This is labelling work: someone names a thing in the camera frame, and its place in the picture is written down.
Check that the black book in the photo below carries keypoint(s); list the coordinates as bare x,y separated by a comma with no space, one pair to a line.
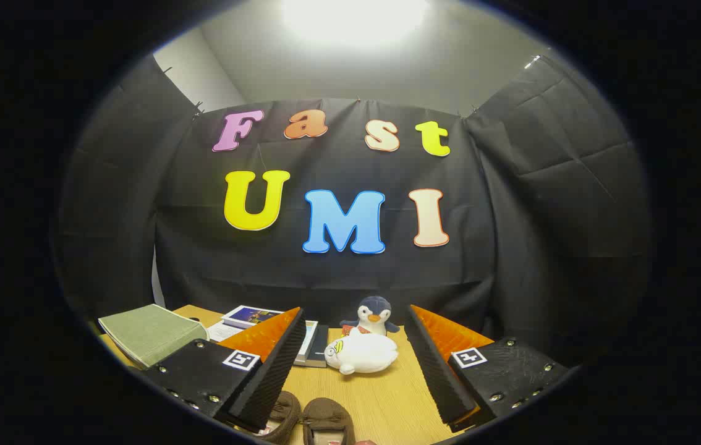
321,346

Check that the white seal plush toy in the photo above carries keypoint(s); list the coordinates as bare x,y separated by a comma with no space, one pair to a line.
363,355

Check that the plain white book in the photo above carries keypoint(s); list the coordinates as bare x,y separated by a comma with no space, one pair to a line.
224,332

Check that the penguin plush toy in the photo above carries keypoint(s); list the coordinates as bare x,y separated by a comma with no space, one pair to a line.
375,309

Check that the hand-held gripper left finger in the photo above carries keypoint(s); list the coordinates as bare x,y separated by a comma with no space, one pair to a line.
276,371

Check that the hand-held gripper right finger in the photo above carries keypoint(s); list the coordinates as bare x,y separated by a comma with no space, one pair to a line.
440,377

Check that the brown fuzzy shoe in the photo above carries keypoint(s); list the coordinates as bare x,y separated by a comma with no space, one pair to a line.
329,420
285,414

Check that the green fabric storage box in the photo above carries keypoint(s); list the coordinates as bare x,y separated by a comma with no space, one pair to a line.
152,334

